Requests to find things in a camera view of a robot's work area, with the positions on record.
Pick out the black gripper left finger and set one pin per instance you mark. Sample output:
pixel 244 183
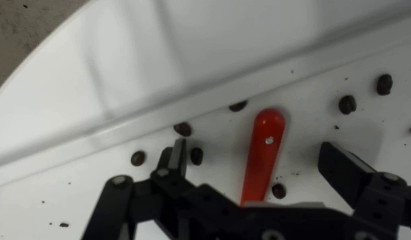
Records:
pixel 125 208

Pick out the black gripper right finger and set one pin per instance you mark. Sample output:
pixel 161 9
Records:
pixel 374 200

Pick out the coffee bean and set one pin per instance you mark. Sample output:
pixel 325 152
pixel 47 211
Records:
pixel 279 189
pixel 137 157
pixel 196 155
pixel 237 105
pixel 183 128
pixel 347 104
pixel 384 84

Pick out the white rectangular tray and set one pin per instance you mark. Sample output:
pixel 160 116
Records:
pixel 303 147

